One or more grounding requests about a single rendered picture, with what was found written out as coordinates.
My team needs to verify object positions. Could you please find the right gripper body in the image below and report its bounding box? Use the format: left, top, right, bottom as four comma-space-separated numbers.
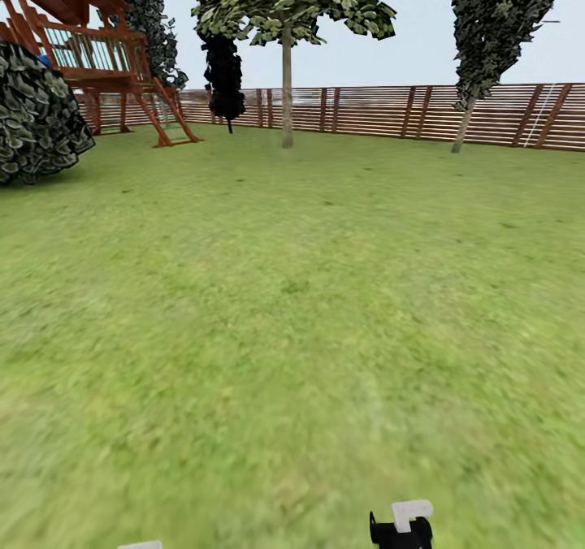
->
375, 518, 433, 549

